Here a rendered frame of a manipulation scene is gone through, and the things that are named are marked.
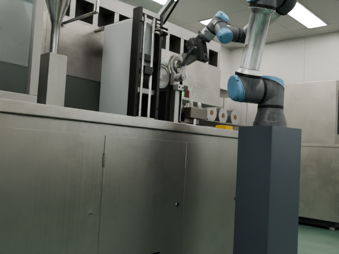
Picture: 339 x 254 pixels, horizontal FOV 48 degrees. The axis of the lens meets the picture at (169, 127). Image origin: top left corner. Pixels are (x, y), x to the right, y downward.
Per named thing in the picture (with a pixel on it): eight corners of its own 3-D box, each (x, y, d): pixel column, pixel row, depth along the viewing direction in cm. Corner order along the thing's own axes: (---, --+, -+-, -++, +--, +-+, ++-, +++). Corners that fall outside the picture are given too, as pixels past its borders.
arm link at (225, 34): (242, 34, 192) (235, 22, 200) (222, 30, 188) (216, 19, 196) (235, 47, 197) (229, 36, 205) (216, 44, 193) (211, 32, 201)
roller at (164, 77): (154, 85, 203) (155, 63, 204) (122, 88, 221) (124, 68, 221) (169, 88, 212) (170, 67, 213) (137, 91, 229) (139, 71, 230)
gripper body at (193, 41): (191, 48, 219) (205, 32, 213) (199, 58, 214) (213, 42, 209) (183, 45, 213) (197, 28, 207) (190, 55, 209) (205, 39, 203)
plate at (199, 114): (190, 117, 221) (191, 107, 221) (143, 118, 248) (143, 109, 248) (207, 119, 232) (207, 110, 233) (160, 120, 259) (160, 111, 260)
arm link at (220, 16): (222, 15, 195) (217, 7, 201) (208, 31, 200) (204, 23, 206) (232, 22, 199) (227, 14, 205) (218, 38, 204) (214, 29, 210)
